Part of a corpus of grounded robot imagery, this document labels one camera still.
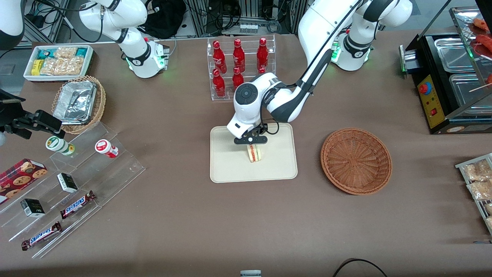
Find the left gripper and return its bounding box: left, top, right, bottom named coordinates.
left=226, top=115, right=268, bottom=145

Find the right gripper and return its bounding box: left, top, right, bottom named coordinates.
left=0, top=89, right=62, bottom=140

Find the triangle sandwich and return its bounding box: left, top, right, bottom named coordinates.
left=247, top=144, right=263, bottom=163

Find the cream plastic tray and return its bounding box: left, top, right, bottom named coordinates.
left=209, top=122, right=298, bottom=184

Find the small tan wicker basket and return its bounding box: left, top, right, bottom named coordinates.
left=51, top=75, right=106, bottom=135

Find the round brown wicker basket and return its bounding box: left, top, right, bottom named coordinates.
left=320, top=128, right=392, bottom=195

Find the tray of packaged snacks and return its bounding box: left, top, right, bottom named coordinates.
left=455, top=153, right=492, bottom=235

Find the green capped white bottle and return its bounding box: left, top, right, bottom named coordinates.
left=45, top=136, right=76, bottom=157

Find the aluminium foil container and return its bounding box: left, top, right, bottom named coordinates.
left=53, top=80, right=97, bottom=126

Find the white snack bin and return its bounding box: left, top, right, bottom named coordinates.
left=23, top=44, right=95, bottom=83

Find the red cookie box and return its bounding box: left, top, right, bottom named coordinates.
left=0, top=159, right=49, bottom=205

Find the small black box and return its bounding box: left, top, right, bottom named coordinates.
left=57, top=173, right=79, bottom=194
left=20, top=199, right=46, bottom=218

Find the red capped white bottle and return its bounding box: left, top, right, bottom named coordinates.
left=95, top=139, right=119, bottom=159

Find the Snickers chocolate bar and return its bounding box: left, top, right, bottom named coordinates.
left=60, top=190, right=96, bottom=220
left=21, top=221, right=63, bottom=251

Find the clear acrylic stepped display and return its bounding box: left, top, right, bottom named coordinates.
left=0, top=122, right=146, bottom=259

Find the clear acrylic bottle rack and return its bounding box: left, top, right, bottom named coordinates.
left=207, top=35, right=277, bottom=102

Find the black power adapter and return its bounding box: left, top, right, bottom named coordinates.
left=25, top=13, right=47, bottom=28

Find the black bag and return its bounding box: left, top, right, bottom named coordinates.
left=140, top=0, right=189, bottom=39

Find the black food warmer cabinet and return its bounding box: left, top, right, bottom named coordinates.
left=399, top=0, right=492, bottom=135

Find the steel warmer pan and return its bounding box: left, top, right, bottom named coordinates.
left=434, top=37, right=476, bottom=73
left=449, top=73, right=492, bottom=116

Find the grey metal equipment frame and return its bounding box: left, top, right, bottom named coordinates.
left=188, top=0, right=309, bottom=37

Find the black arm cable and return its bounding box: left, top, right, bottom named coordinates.
left=259, top=0, right=364, bottom=135

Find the black floor cable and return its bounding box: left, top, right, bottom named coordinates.
left=332, top=258, right=389, bottom=277

